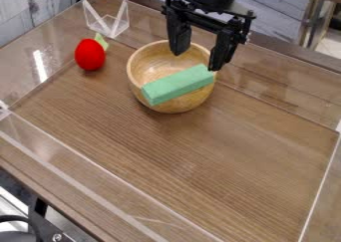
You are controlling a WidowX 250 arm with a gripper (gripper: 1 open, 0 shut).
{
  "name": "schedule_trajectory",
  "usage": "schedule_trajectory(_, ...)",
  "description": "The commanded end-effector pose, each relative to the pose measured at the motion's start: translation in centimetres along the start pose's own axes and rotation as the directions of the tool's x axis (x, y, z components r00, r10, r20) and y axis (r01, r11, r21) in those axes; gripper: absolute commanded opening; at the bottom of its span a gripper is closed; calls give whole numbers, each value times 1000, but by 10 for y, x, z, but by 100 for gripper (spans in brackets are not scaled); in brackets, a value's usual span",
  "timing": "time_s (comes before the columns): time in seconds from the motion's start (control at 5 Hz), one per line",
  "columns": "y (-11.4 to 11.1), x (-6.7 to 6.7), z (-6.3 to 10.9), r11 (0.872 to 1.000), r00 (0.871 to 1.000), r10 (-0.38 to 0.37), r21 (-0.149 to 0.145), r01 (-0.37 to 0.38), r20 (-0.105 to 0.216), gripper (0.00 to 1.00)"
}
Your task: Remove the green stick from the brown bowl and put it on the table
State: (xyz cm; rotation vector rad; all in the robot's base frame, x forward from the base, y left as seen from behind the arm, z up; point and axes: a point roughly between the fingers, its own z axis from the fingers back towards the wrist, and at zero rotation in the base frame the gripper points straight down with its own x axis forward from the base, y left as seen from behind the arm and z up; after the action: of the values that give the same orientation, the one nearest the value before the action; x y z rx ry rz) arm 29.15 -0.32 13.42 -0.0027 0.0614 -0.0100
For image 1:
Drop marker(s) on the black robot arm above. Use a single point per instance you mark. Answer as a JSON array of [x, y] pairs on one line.
[[221, 17]]

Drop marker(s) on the black table leg bracket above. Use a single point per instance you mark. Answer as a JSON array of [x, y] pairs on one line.
[[50, 232]]

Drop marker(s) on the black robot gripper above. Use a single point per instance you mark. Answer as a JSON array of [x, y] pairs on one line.
[[209, 15]]

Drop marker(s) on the red plush strawberry toy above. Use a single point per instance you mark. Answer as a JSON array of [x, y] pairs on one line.
[[91, 53]]

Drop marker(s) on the light brown wooden bowl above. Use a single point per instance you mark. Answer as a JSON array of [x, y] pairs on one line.
[[154, 62]]

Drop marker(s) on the green rectangular foam stick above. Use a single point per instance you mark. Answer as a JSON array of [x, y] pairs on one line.
[[177, 84]]

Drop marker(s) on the metal table leg background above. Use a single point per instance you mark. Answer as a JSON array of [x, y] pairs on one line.
[[314, 23]]

